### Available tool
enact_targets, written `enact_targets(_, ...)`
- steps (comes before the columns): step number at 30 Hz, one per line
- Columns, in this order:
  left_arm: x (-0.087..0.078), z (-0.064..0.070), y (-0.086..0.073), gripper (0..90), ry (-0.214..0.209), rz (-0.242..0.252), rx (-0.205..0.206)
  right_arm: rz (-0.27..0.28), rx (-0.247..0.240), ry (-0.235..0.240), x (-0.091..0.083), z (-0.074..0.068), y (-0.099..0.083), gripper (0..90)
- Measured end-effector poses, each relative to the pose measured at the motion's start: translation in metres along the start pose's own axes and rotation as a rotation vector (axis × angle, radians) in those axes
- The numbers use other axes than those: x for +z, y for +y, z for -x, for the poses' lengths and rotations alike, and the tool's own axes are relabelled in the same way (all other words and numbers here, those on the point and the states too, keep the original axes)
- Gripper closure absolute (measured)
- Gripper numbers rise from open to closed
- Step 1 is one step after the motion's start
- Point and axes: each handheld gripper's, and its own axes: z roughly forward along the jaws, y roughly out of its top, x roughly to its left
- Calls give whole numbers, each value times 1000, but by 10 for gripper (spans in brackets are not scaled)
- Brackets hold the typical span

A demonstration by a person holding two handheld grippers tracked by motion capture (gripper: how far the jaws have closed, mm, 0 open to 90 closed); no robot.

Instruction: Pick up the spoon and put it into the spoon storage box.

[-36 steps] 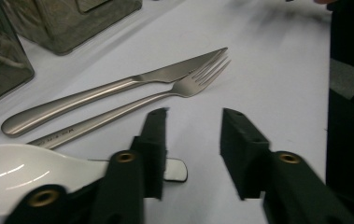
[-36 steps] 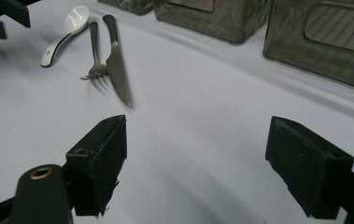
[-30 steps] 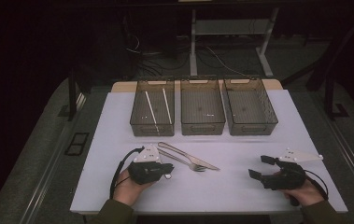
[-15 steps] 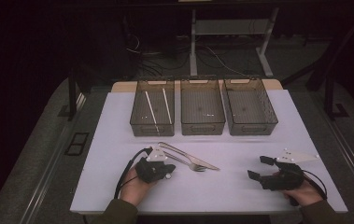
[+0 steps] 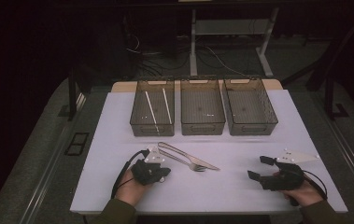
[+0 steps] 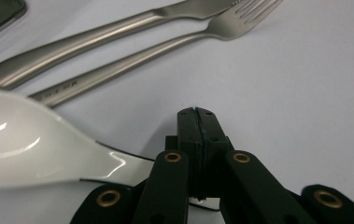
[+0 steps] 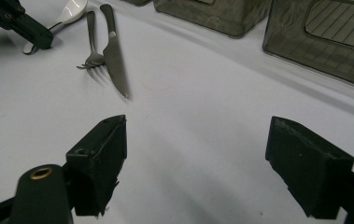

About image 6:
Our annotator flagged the white ceramic spoon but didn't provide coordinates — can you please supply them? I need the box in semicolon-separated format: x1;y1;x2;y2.
0;90;156;189

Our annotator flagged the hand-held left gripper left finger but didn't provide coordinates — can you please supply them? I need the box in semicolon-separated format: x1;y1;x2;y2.
164;106;203;200

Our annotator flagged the stainless steel fork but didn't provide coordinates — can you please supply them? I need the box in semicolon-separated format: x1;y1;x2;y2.
29;0;285;108

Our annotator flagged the stainless steel knife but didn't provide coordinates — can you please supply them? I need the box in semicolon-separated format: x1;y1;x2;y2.
0;0;239;91

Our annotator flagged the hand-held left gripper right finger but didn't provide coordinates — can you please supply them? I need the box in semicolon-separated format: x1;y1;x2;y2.
195;107;234;200

